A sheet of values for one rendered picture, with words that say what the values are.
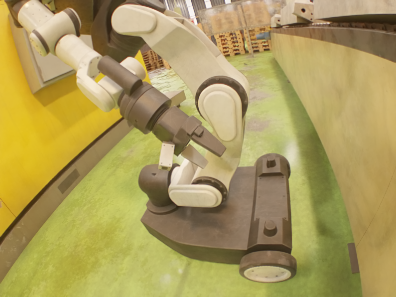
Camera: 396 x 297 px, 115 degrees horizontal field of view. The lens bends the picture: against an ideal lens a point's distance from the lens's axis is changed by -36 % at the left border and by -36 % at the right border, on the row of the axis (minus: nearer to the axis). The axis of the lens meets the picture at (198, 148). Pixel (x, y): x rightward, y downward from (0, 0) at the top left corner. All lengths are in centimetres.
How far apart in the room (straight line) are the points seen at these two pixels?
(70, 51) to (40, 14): 20
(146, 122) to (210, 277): 67
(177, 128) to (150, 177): 49
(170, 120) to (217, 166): 34
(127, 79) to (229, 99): 24
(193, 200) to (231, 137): 31
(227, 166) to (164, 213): 37
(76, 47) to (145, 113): 25
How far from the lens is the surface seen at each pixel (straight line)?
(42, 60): 170
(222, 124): 51
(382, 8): 57
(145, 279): 95
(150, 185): 82
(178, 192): 72
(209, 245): 72
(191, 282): 86
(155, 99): 37
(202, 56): 52
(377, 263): 68
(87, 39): 205
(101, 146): 217
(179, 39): 52
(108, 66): 39
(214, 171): 67
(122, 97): 40
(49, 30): 55
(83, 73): 44
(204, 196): 70
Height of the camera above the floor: 78
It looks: 30 degrees down
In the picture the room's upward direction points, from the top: 17 degrees counter-clockwise
